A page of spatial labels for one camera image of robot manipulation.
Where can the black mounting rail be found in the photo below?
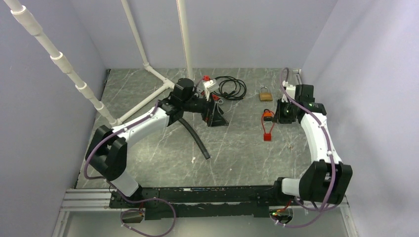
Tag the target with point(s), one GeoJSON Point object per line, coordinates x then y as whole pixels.
{"type": "Point", "coordinates": [165, 202]}

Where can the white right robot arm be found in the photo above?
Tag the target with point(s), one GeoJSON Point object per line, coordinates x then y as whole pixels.
{"type": "Point", "coordinates": [327, 178]}

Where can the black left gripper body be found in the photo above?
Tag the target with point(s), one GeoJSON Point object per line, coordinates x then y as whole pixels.
{"type": "Point", "coordinates": [206, 113]}

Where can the aluminium frame rail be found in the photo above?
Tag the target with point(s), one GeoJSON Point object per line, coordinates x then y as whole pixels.
{"type": "Point", "coordinates": [86, 213]}

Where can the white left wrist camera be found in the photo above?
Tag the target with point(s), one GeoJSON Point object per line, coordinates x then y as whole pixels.
{"type": "Point", "coordinates": [210, 85]}

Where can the brass padlock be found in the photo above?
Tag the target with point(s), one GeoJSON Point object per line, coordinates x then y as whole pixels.
{"type": "Point", "coordinates": [265, 95]}

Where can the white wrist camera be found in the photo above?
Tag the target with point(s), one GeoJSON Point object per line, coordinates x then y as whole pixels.
{"type": "Point", "coordinates": [289, 89]}
{"type": "Point", "coordinates": [210, 85]}

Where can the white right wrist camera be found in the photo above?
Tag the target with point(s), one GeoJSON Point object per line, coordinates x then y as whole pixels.
{"type": "Point", "coordinates": [289, 89]}

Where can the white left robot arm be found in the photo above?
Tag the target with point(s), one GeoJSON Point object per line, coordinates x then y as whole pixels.
{"type": "Point", "coordinates": [107, 152]}

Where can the red handled adjustable wrench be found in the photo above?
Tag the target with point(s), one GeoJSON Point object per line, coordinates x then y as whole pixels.
{"type": "Point", "coordinates": [217, 99]}

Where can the orange black padlock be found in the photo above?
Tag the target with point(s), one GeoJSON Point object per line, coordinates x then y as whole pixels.
{"type": "Point", "coordinates": [268, 115]}

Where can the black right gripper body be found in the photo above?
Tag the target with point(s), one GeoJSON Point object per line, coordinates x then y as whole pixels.
{"type": "Point", "coordinates": [284, 114]}

